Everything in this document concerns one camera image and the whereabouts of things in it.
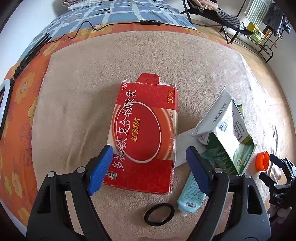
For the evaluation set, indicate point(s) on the beige fleece blanket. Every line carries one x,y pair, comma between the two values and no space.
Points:
78,95

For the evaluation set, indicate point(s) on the green striped towel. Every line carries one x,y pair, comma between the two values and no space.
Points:
256,11

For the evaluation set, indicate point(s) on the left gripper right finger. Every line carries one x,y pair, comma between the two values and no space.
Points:
201,170

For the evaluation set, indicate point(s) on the orange floral bed sheet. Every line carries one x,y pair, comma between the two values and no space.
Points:
18,181

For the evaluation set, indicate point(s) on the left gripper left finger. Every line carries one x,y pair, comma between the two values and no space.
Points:
97,168

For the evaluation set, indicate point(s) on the pink clothing on chair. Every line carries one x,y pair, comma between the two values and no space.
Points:
206,4

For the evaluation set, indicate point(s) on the black folding chair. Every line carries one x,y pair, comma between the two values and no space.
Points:
211,11

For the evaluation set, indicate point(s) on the white snack wrapper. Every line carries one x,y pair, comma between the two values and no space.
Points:
183,141

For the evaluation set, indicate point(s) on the striped clothing on chair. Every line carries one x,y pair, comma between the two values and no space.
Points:
231,20

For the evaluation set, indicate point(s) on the yellow crate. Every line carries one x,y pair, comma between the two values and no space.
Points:
257,35

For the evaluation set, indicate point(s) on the black tripod stand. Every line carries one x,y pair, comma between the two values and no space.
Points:
30,55

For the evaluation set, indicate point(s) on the dark hanging jacket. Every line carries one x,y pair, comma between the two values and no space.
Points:
274,19

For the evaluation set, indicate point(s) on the black clothes rack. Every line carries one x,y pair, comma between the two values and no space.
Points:
270,42

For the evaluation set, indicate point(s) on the light blue tube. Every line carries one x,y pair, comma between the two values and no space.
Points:
191,197

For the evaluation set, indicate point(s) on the green white milk carton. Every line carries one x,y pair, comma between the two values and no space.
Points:
223,133

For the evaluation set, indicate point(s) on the white ring light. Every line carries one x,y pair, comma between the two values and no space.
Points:
6,90

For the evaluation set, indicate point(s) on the orange bottle cap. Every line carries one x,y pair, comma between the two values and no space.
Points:
262,161

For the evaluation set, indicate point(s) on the red medicine box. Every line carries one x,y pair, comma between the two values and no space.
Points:
142,133

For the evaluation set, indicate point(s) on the blue checkered bed sheet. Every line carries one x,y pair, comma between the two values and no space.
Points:
106,12

